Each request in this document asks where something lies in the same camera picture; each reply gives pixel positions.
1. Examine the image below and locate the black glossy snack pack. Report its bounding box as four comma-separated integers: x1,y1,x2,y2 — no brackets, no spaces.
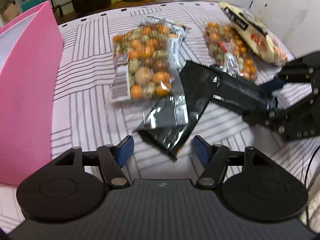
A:
136,61,218,160

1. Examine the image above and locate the cream noodle snack bag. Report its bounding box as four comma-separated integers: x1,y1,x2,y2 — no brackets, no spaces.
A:
219,2,287,66

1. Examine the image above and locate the striped white bedsheet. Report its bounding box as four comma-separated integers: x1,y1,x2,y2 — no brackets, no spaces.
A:
1,2,319,231

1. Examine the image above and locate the right bag of colourful nuts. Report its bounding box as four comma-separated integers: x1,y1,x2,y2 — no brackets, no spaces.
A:
204,22,257,81

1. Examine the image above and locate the bag of colourful nuts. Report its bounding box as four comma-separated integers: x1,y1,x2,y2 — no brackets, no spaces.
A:
204,22,257,81
110,16,187,102

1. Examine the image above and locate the left bag of colourful nuts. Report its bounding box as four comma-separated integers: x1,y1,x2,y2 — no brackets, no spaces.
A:
110,16,187,102

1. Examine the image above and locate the pink storage box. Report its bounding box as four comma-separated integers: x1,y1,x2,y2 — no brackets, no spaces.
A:
0,2,63,186

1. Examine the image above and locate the teal shopping bag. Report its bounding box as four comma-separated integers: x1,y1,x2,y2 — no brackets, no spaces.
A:
21,0,45,12

